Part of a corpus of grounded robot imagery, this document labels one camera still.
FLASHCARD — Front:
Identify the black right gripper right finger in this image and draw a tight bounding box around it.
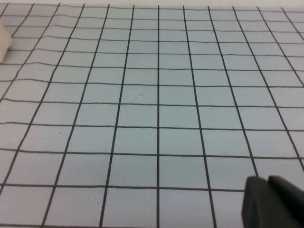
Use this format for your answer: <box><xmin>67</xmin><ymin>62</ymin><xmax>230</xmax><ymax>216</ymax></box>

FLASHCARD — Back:
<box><xmin>267</xmin><ymin>175</ymin><xmax>304</xmax><ymax>228</ymax></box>

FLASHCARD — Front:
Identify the cream canvas pencil case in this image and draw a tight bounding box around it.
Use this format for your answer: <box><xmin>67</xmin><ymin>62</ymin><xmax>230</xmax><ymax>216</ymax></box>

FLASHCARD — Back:
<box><xmin>0</xmin><ymin>22</ymin><xmax>13</xmax><ymax>64</ymax></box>

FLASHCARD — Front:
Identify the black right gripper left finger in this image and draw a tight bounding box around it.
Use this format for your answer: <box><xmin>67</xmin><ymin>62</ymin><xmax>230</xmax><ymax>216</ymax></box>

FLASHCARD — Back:
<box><xmin>241</xmin><ymin>175</ymin><xmax>274</xmax><ymax>228</ymax></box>

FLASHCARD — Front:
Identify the grey grid table mat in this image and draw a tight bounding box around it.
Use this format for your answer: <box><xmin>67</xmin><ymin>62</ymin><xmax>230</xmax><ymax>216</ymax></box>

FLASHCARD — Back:
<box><xmin>0</xmin><ymin>2</ymin><xmax>304</xmax><ymax>228</ymax></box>

